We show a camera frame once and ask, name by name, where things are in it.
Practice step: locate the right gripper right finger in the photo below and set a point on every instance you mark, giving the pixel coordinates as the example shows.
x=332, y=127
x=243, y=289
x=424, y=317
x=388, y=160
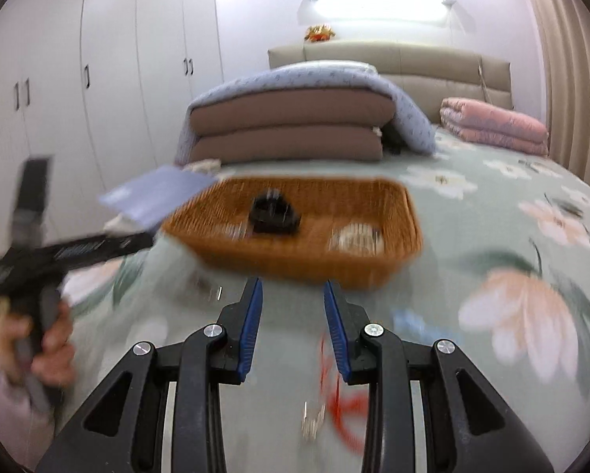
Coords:
x=468, y=425

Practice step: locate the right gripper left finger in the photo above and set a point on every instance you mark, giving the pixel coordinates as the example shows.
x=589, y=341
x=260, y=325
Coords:
x=154, y=396

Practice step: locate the gold metal ring clasp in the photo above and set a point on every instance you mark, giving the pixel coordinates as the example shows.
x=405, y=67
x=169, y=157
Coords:
x=313, y=418

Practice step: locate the black scrunchie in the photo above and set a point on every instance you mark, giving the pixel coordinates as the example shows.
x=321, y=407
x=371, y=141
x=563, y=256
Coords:
x=271, y=213

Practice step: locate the light blue hair clip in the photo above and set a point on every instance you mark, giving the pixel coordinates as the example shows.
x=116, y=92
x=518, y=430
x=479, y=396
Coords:
x=412, y=327

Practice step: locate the blue folder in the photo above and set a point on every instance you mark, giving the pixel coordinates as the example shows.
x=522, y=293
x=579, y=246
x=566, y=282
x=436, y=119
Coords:
x=143, y=203

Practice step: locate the floral green bedspread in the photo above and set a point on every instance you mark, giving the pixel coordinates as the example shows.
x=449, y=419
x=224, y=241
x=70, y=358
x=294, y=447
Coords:
x=505, y=263

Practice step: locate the cream fluffy cloth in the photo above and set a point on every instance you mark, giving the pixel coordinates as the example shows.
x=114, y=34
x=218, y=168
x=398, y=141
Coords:
x=209, y=167

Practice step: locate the white wardrobe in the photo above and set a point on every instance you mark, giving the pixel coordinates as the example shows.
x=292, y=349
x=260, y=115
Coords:
x=101, y=86

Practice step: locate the brown wicker basket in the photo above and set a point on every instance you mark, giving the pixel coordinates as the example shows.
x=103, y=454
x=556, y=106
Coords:
x=357, y=232

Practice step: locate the folded brown quilt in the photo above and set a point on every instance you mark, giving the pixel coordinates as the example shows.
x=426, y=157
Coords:
x=334, y=124

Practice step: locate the blue patterned blanket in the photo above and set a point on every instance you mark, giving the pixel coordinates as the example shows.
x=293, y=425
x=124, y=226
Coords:
x=409, y=121

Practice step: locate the folded pink blanket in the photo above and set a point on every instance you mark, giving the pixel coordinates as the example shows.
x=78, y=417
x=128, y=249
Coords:
x=478, y=122

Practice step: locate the beige padded headboard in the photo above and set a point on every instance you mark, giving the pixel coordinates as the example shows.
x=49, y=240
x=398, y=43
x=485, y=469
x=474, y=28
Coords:
x=427, y=74

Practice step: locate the orange plush toy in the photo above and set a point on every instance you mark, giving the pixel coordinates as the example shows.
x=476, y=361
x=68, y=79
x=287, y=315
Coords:
x=319, y=33

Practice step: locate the beige pleated curtain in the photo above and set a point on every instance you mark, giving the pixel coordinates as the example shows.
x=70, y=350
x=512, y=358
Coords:
x=564, y=28

